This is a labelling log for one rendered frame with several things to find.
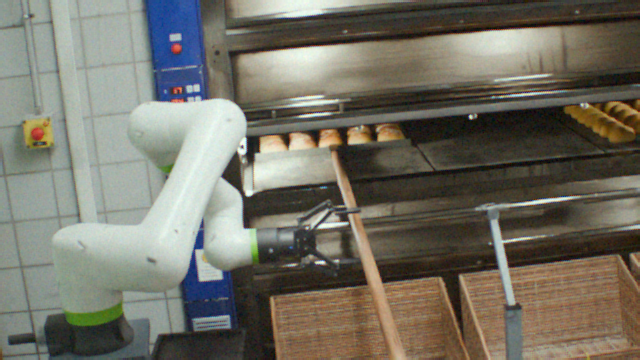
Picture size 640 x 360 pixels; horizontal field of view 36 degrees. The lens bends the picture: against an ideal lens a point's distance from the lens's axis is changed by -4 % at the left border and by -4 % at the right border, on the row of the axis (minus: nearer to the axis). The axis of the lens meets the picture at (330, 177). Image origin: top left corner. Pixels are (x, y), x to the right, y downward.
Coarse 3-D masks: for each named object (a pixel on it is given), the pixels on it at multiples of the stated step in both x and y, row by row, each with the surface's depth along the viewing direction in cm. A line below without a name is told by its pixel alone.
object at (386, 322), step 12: (336, 156) 339; (336, 168) 326; (348, 192) 296; (348, 204) 285; (360, 228) 262; (360, 240) 253; (360, 252) 246; (372, 264) 235; (372, 276) 227; (372, 288) 221; (384, 300) 213; (384, 312) 206; (384, 324) 201; (384, 336) 197; (396, 336) 194; (396, 348) 189
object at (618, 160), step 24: (480, 168) 320; (504, 168) 318; (528, 168) 318; (552, 168) 319; (576, 168) 319; (600, 168) 320; (264, 192) 315; (288, 192) 315; (312, 192) 315; (336, 192) 316; (360, 192) 316; (384, 192) 317
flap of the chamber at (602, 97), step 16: (576, 96) 299; (592, 96) 299; (608, 96) 299; (624, 96) 300; (400, 112) 296; (416, 112) 296; (432, 112) 297; (448, 112) 297; (464, 112) 297; (480, 112) 297; (256, 128) 294; (272, 128) 294; (288, 128) 295; (304, 128) 295; (320, 128) 295
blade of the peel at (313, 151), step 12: (288, 144) 377; (348, 144) 358; (360, 144) 358; (372, 144) 358; (384, 144) 358; (396, 144) 359; (408, 144) 359; (264, 156) 357; (276, 156) 357; (288, 156) 357; (300, 156) 357
